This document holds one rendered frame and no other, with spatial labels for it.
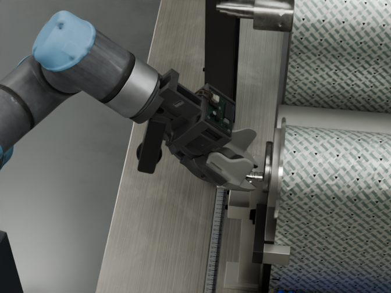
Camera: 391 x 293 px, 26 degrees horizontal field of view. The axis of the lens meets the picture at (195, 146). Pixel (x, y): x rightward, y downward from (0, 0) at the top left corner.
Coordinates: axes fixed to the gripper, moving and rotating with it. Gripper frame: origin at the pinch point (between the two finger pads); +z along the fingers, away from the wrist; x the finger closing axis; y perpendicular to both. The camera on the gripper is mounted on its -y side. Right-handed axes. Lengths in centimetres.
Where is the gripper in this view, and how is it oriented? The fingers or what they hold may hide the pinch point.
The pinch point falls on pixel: (245, 175)
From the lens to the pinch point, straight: 121.3
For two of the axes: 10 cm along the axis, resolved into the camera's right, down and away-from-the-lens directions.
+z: 7.6, 4.9, 4.2
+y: 6.4, -4.6, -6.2
